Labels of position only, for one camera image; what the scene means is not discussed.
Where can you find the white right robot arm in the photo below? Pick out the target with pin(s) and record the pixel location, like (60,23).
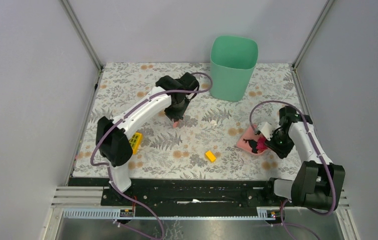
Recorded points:
(318,183)

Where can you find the green waste bin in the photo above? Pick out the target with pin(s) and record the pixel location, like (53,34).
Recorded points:
(232,62)

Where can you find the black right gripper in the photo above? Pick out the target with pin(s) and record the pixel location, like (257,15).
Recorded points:
(281,152)

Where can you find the magenta paper scrap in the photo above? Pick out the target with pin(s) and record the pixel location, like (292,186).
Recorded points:
(261,146)

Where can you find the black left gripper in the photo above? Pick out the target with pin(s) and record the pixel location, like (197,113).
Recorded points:
(176,116)

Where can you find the pink dustpan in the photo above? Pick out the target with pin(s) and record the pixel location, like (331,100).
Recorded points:
(248,134)

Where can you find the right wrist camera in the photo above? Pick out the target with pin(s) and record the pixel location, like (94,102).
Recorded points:
(266,129)

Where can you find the yellow window toy brick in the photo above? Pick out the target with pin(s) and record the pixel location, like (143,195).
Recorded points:
(135,142)

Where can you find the small yellow block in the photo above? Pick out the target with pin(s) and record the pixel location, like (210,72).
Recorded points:
(210,156)

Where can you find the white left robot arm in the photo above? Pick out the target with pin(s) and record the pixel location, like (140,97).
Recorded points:
(113,135)

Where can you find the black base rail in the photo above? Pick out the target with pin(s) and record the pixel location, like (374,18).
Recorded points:
(192,198)

